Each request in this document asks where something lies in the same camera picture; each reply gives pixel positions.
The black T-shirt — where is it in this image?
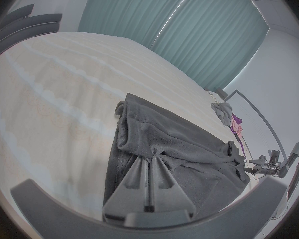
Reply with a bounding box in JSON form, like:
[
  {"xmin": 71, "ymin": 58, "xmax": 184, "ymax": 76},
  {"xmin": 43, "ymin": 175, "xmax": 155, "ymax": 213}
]
[{"xmin": 103, "ymin": 92, "xmax": 251, "ymax": 208}]

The pile of clothes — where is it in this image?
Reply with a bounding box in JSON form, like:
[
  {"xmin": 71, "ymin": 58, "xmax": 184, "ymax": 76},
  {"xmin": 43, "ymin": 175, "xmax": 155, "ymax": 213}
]
[{"xmin": 229, "ymin": 114, "xmax": 248, "ymax": 159}]

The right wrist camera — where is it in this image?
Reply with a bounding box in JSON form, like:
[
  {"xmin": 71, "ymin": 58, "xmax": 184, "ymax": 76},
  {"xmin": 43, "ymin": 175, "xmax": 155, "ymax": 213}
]
[{"xmin": 269, "ymin": 150, "xmax": 280, "ymax": 163}]

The grey garment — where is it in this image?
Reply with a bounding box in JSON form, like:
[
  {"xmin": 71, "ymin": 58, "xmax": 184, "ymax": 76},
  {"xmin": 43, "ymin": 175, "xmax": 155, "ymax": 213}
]
[{"xmin": 210, "ymin": 102, "xmax": 233, "ymax": 127}]

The black chest of drawers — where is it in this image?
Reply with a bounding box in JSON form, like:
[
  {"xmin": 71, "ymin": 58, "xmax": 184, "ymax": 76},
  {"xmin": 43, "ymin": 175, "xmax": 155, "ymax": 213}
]
[{"xmin": 0, "ymin": 13, "xmax": 63, "ymax": 54}]

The blue-green curtain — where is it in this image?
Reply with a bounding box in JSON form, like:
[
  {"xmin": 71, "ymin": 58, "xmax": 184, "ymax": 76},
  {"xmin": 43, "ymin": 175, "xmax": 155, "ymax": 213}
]
[
  {"xmin": 78, "ymin": 0, "xmax": 198, "ymax": 50},
  {"xmin": 149, "ymin": 0, "xmax": 269, "ymax": 90}
]

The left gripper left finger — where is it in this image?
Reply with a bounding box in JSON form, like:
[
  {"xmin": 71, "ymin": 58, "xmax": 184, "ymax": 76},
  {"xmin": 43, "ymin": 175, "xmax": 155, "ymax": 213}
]
[{"xmin": 102, "ymin": 158, "xmax": 148, "ymax": 220}]

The grey bedside table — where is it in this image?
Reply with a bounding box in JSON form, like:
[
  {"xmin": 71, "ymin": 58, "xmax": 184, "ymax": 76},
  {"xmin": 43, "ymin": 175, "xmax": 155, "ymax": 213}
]
[{"xmin": 214, "ymin": 87, "xmax": 227, "ymax": 99}]

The bed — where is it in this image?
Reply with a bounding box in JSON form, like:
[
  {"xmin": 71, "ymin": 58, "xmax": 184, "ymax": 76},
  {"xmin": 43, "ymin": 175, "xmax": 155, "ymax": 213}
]
[{"xmin": 0, "ymin": 31, "xmax": 282, "ymax": 221}]

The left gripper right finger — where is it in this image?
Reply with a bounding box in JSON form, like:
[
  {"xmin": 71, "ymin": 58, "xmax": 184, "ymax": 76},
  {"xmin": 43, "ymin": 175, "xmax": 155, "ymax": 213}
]
[{"xmin": 150, "ymin": 157, "xmax": 196, "ymax": 220}]

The white printed pillow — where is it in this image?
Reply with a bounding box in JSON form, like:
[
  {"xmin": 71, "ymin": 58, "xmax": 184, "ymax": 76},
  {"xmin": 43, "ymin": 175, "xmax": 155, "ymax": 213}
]
[{"xmin": 207, "ymin": 91, "xmax": 226, "ymax": 103}]

